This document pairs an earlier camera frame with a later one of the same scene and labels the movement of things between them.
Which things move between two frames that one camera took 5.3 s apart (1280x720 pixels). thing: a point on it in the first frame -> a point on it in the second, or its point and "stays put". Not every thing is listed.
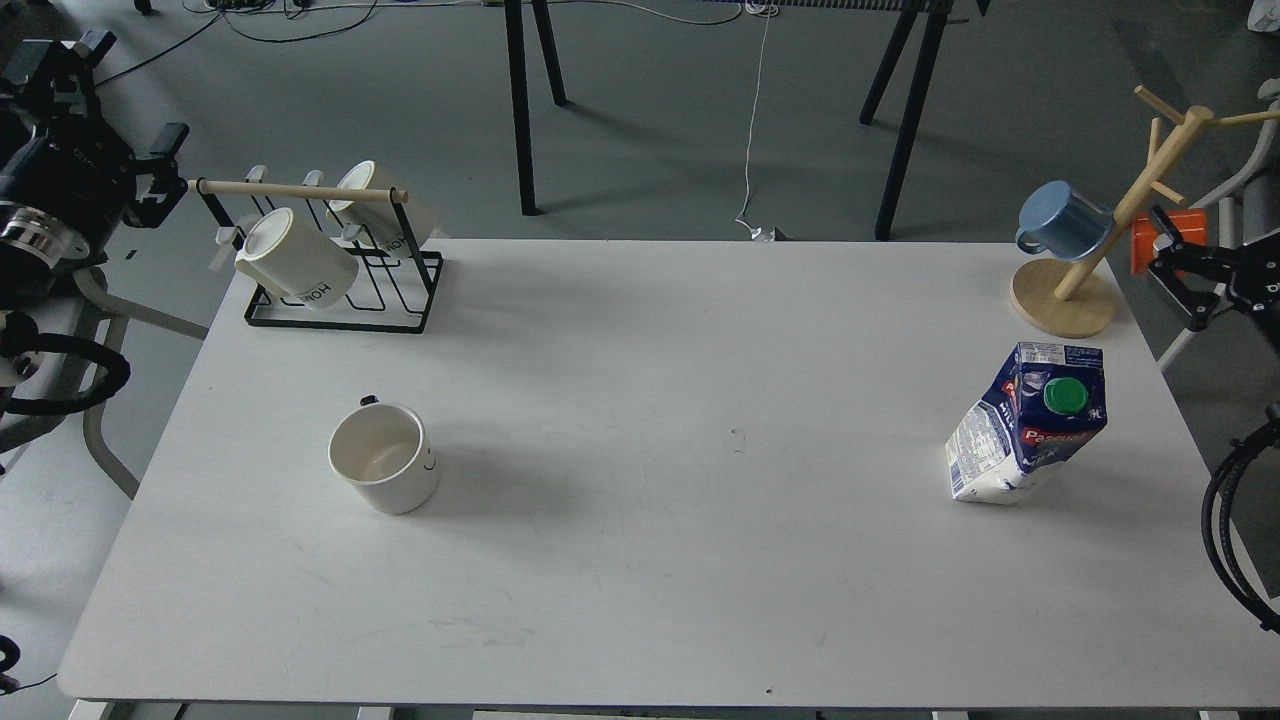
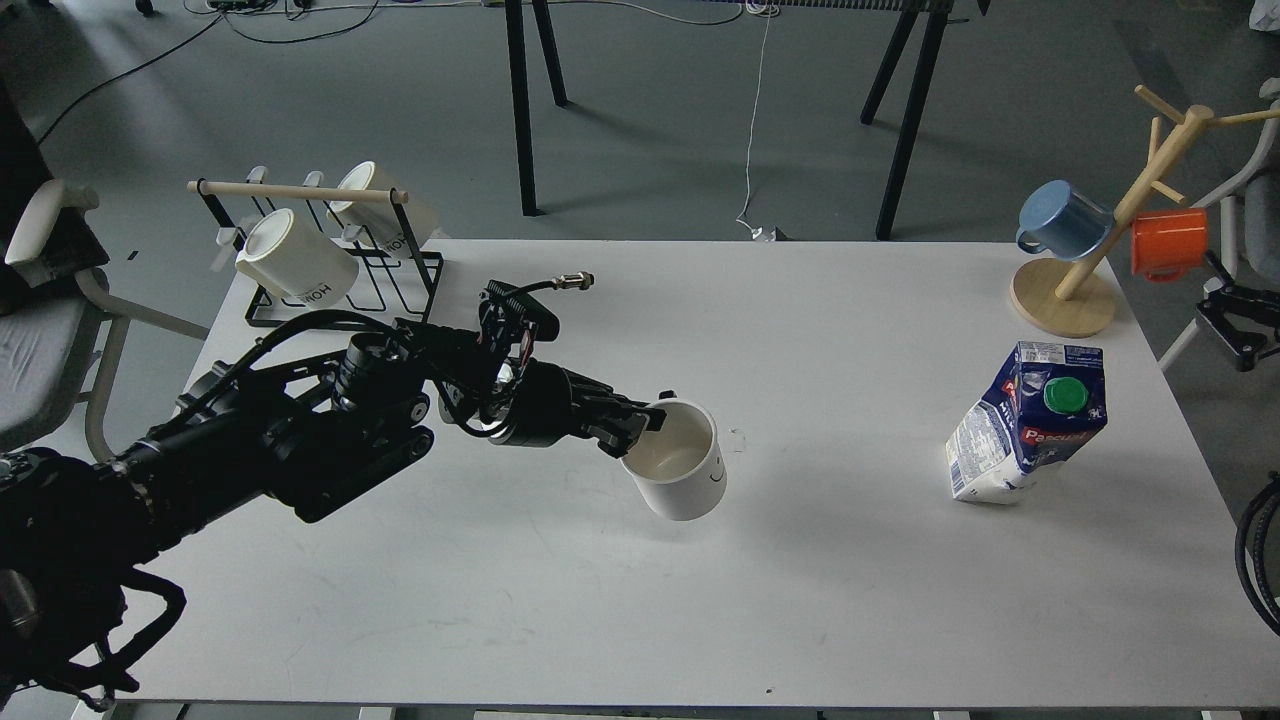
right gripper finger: [1173, 245] -> [1266, 301]
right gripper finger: [1197, 303] -> [1247, 347]
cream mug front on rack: [292, 260] stays put
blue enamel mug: [1057, 220] stays put
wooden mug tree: [1063, 298] stays put
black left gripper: [79, 176] -> [547, 403]
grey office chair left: [54, 354] stays put
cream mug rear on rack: [380, 220] stays put
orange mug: [1191, 225] stays put
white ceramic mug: [382, 451] -> [680, 470]
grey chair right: [1249, 209] stays put
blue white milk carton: [1049, 405] stays put
